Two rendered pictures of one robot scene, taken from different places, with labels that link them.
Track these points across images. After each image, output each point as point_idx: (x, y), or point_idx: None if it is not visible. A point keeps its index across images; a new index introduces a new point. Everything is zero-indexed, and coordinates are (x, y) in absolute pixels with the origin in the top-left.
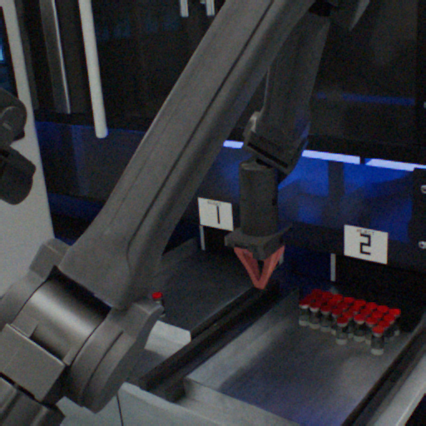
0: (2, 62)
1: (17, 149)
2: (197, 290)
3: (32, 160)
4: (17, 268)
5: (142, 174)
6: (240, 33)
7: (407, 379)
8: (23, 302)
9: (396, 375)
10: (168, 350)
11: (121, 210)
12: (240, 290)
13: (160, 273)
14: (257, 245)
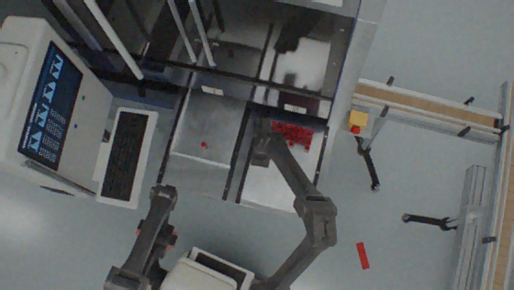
0: (63, 61)
1: (83, 83)
2: (212, 121)
3: (89, 78)
4: (102, 120)
5: (287, 282)
6: (308, 262)
7: (321, 165)
8: None
9: (318, 169)
10: (221, 172)
11: (283, 286)
12: (232, 116)
13: (185, 109)
14: (266, 167)
